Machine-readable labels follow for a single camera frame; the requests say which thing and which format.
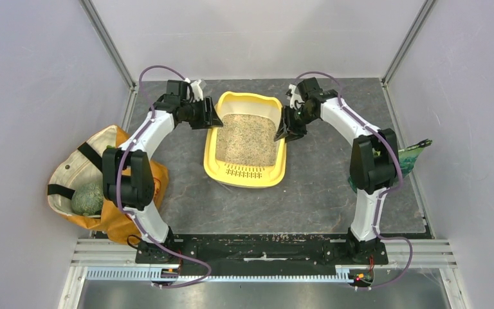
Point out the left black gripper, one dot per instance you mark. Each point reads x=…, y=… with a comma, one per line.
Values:
x=210, y=119

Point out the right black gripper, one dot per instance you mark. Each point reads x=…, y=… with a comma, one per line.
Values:
x=287, y=128

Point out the yellow litter box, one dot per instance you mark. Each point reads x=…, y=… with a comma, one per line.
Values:
x=243, y=152

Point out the green litter bag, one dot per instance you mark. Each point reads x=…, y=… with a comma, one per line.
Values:
x=409, y=158

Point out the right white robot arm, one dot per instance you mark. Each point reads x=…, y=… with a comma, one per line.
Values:
x=363, y=236

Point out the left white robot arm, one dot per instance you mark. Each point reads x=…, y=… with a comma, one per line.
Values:
x=127, y=178

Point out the orange tote bag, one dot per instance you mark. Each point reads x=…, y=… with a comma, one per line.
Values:
x=84, y=165

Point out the green round melon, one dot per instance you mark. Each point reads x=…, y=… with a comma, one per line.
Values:
x=88, y=199

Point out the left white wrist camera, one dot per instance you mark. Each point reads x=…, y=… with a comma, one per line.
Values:
x=196, y=88

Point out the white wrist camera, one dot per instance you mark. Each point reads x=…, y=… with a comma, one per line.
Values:
x=295, y=100
x=196, y=88

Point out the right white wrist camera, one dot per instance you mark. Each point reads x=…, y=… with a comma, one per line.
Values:
x=295, y=100

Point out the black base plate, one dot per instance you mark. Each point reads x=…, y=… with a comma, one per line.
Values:
x=251, y=255

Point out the aluminium frame rail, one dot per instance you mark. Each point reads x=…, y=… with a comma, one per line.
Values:
x=427, y=253

